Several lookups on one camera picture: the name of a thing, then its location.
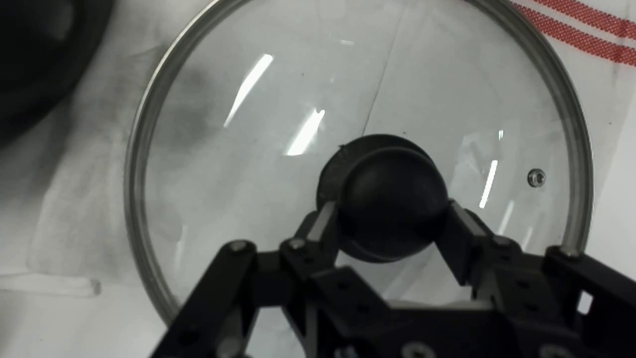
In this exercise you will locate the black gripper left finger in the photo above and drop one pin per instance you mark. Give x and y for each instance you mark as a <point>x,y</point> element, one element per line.
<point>265,272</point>

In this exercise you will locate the white towel with red stripes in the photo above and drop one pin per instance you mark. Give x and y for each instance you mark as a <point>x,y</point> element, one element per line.
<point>597,33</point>
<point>86,212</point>

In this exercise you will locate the glass lid with black knob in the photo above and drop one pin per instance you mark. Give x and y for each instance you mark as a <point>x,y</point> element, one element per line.
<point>390,192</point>

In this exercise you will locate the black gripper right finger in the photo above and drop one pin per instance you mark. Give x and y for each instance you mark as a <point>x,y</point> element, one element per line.
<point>583,300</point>

